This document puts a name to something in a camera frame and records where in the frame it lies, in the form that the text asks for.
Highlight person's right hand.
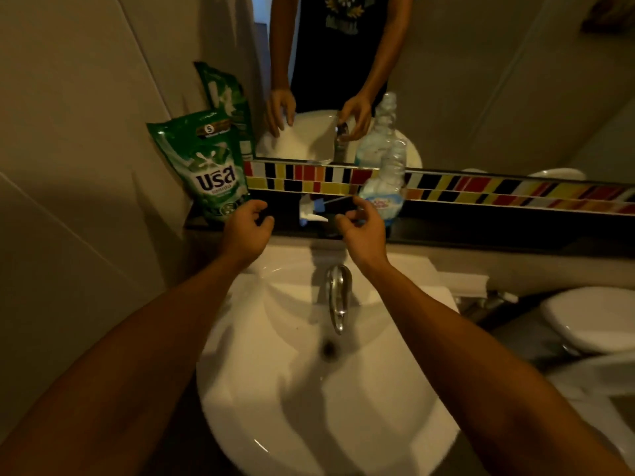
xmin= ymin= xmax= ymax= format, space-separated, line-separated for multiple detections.
xmin=335 ymin=195 xmax=391 ymax=276

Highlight person's left hand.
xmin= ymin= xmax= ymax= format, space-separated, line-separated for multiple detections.
xmin=220 ymin=199 xmax=275 ymax=268

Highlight person's right forearm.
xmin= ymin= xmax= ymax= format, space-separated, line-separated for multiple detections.
xmin=364 ymin=260 xmax=635 ymax=476

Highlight person's left forearm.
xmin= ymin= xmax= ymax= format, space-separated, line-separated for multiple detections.
xmin=0 ymin=255 xmax=243 ymax=476

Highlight white toothbrush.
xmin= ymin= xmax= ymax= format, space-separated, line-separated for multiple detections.
xmin=298 ymin=195 xmax=359 ymax=228

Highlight clear plastic bottle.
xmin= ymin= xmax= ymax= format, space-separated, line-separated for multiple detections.
xmin=358 ymin=138 xmax=408 ymax=227

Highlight chrome faucet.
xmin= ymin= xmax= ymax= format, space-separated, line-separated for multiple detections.
xmin=325 ymin=264 xmax=353 ymax=337

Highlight green detergent pouch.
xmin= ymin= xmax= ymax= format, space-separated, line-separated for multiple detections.
xmin=147 ymin=110 xmax=251 ymax=224

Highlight multicoloured mosaic tile strip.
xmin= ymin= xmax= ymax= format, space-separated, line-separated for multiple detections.
xmin=242 ymin=159 xmax=635 ymax=217

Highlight black stone ledge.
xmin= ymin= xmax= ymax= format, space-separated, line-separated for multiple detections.
xmin=183 ymin=192 xmax=635 ymax=259

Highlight chrome water valve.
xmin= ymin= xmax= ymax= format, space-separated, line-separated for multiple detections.
xmin=460 ymin=290 xmax=520 ymax=324

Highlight white ceramic sink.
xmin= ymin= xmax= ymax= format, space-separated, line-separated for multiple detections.
xmin=196 ymin=242 xmax=460 ymax=476

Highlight white toilet lid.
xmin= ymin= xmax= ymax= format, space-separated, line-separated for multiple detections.
xmin=540 ymin=286 xmax=635 ymax=356

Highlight white toilet bowl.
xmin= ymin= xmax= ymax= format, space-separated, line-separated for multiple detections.
xmin=545 ymin=351 xmax=635 ymax=469

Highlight wall mirror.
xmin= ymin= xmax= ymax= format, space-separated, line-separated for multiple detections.
xmin=250 ymin=0 xmax=635 ymax=187

